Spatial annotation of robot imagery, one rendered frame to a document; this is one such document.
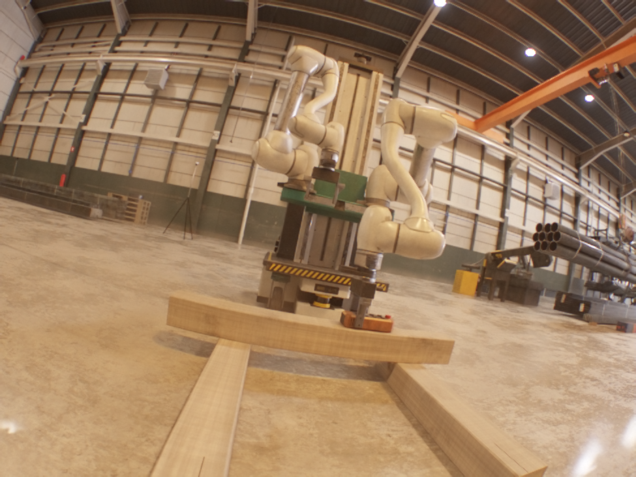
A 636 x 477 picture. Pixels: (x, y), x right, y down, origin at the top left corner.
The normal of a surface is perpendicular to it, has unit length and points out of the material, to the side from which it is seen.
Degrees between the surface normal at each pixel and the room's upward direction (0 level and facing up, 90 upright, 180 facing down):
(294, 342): 90
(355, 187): 90
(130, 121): 90
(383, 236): 96
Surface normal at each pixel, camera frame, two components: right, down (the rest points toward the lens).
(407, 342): 0.15, 0.00
